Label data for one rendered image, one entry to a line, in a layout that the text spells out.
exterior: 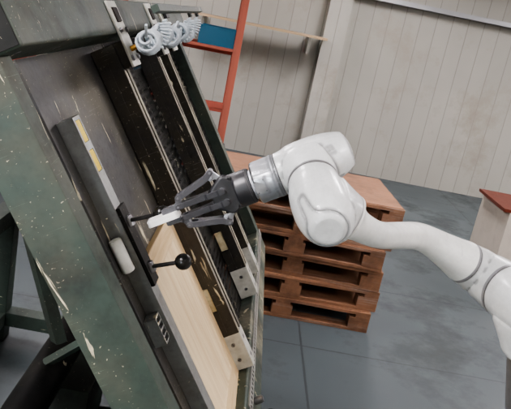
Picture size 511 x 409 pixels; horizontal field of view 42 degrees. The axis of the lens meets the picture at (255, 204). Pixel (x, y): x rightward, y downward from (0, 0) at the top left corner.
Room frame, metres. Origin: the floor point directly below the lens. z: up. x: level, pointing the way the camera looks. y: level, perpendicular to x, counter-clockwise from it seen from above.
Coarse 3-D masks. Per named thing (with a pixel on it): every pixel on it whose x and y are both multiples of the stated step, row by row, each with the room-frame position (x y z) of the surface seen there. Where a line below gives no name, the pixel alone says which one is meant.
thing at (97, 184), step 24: (72, 120) 1.39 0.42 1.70; (72, 144) 1.39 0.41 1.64; (96, 168) 1.39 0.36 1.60; (96, 192) 1.39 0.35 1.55; (144, 288) 1.40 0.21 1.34; (168, 312) 1.43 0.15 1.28; (168, 360) 1.40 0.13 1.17; (192, 360) 1.45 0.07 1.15; (192, 384) 1.40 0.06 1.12; (192, 408) 1.40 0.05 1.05
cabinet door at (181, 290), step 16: (160, 240) 1.69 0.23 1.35; (176, 240) 1.84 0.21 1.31; (160, 256) 1.63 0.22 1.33; (160, 272) 1.58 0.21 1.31; (176, 272) 1.72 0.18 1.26; (192, 272) 1.87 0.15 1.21; (160, 288) 1.52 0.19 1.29; (176, 288) 1.65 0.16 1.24; (192, 288) 1.80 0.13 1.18; (176, 304) 1.59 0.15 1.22; (192, 304) 1.73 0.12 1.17; (208, 304) 1.89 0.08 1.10; (176, 320) 1.54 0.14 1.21; (192, 320) 1.67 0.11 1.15; (208, 320) 1.82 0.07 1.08; (192, 336) 1.61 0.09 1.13; (208, 336) 1.75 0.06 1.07; (192, 352) 1.55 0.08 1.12; (208, 352) 1.68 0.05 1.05; (224, 352) 1.83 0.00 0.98; (208, 368) 1.62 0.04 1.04; (224, 368) 1.76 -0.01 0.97; (208, 384) 1.56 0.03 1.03; (224, 384) 1.69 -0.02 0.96; (224, 400) 1.63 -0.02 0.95
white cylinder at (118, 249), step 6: (114, 240) 1.37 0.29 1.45; (120, 240) 1.37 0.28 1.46; (114, 246) 1.36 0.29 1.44; (120, 246) 1.36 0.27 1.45; (114, 252) 1.36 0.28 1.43; (120, 252) 1.36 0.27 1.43; (126, 252) 1.37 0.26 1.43; (120, 258) 1.36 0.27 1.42; (126, 258) 1.36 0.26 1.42; (120, 264) 1.36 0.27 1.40; (126, 264) 1.36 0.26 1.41; (132, 264) 1.38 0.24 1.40; (126, 270) 1.36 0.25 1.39; (132, 270) 1.37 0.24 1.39
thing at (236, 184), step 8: (224, 176) 1.32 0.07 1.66; (232, 176) 1.31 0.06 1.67; (240, 176) 1.31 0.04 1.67; (216, 184) 1.32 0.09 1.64; (224, 184) 1.32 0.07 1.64; (232, 184) 1.30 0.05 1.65; (240, 184) 1.30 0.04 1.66; (248, 184) 1.29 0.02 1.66; (232, 192) 1.32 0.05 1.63; (240, 192) 1.29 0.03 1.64; (248, 192) 1.29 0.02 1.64; (216, 200) 1.32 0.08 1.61; (232, 200) 1.32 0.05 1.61; (240, 200) 1.29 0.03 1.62; (248, 200) 1.30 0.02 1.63; (256, 200) 1.31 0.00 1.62; (224, 208) 1.32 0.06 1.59; (232, 208) 1.32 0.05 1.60; (240, 208) 1.32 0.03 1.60
